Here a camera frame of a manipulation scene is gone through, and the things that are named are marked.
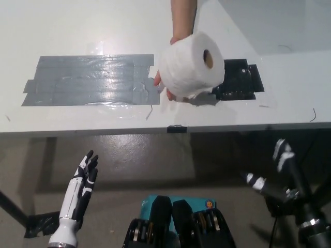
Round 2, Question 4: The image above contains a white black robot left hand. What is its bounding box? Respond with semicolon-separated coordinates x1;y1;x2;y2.
48;149;100;245

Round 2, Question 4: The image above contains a bare person hand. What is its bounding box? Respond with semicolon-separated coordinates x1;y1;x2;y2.
153;35;193;102

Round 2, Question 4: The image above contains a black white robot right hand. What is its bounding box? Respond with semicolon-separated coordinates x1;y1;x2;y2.
239;138;324;228

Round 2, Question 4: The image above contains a white toilet paper roll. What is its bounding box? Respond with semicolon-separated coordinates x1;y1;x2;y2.
157;31;225;100

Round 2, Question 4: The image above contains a black teal robot torso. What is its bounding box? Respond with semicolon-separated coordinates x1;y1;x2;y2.
123;195;236;248

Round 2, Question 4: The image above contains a small black tape piece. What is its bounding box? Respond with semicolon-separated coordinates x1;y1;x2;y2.
167;125;187;134

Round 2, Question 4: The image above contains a clear tape strip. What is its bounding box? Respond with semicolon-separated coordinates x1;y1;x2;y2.
4;102;156;122

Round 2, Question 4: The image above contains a black cable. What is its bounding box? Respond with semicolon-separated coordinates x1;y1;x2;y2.
268;216;279;248

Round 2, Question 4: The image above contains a grey duct tape patch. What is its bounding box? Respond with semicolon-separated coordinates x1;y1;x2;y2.
20;53;161;107

